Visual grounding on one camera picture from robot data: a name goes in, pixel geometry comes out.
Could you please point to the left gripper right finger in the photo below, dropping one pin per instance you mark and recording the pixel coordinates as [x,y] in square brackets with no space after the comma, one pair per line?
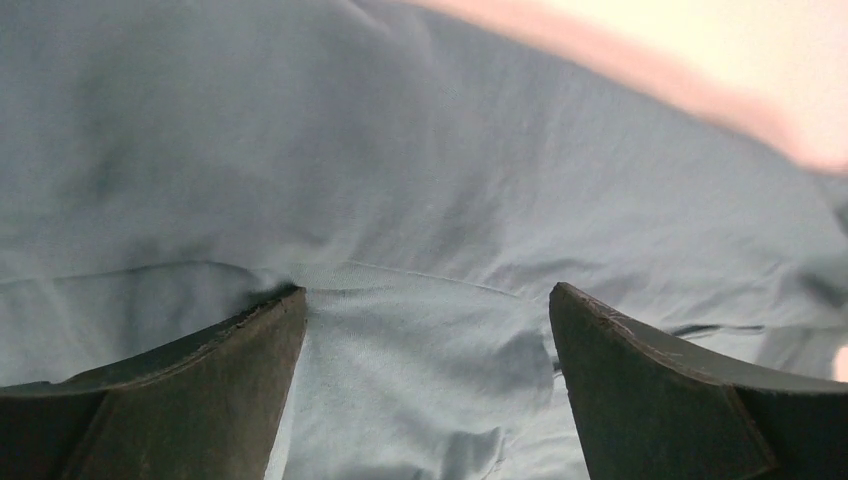
[649,405]

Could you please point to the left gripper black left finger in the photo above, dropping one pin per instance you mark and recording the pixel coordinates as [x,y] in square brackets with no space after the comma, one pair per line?
[206,406]

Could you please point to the grey-blue t-shirt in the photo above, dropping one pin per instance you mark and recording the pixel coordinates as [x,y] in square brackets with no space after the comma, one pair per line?
[166,163]

